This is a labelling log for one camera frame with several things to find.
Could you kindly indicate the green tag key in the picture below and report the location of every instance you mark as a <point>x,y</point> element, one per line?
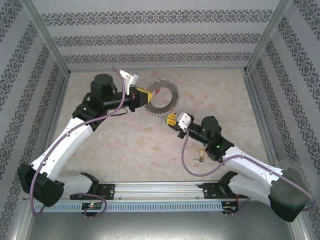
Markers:
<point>165,121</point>

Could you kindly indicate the aluminium frame crossbar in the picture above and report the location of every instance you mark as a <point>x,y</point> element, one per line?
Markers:
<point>157,70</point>

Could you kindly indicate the aluminium side rail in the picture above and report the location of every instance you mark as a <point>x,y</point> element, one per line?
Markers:
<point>59,105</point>
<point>257,105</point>

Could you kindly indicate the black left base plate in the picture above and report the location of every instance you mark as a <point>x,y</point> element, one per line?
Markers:
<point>110,191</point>

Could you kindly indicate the grey metal front panel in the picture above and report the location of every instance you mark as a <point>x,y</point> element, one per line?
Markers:
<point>160,227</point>

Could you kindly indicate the red tag key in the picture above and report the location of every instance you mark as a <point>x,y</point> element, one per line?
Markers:
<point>157,91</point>

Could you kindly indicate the yellow tag key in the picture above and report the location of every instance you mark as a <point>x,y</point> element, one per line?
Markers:
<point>201,152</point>

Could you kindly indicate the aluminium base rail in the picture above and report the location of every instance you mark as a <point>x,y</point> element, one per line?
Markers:
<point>157,190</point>

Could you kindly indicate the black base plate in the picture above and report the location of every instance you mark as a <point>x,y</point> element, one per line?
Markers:
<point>211,191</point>
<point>110,191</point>

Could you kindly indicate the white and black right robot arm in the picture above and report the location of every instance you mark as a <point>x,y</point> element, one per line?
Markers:
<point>250,168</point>

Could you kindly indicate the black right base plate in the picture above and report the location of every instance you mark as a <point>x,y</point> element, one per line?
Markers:
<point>211,191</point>

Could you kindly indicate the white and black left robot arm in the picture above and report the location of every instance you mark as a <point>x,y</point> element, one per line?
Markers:
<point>75,135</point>

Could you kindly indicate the circuit board with green light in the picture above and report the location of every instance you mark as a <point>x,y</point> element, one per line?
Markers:
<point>92,206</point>

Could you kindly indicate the aluminium frame post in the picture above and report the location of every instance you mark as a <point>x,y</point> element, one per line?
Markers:
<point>46,37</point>
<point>266,37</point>

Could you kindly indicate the small circuit board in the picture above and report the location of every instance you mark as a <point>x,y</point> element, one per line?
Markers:
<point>230,208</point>

